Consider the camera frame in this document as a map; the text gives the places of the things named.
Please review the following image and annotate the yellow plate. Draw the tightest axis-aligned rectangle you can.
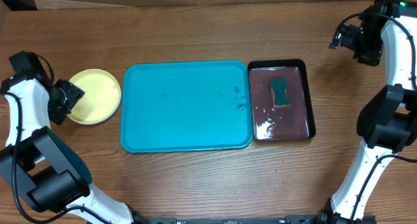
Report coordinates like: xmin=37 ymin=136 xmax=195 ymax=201
xmin=68 ymin=69 xmax=122 ymax=125

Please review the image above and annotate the green sponge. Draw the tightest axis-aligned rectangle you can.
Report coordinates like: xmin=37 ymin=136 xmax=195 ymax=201
xmin=270 ymin=78 xmax=291 ymax=109

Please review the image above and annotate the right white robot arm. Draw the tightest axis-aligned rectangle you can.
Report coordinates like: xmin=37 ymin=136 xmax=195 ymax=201
xmin=309 ymin=0 xmax=416 ymax=223

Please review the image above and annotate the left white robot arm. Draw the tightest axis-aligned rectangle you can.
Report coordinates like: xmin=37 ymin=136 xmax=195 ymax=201
xmin=1 ymin=51 xmax=146 ymax=224

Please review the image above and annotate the teal plastic tray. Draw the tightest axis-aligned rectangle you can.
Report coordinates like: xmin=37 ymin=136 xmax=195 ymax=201
xmin=120 ymin=60 xmax=253 ymax=153

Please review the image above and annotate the black tray with dirty water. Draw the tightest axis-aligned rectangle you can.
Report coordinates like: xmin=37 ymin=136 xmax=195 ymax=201
xmin=248 ymin=59 xmax=316 ymax=141

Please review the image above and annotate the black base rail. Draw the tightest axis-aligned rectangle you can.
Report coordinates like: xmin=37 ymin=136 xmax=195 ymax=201
xmin=130 ymin=214 xmax=377 ymax=224

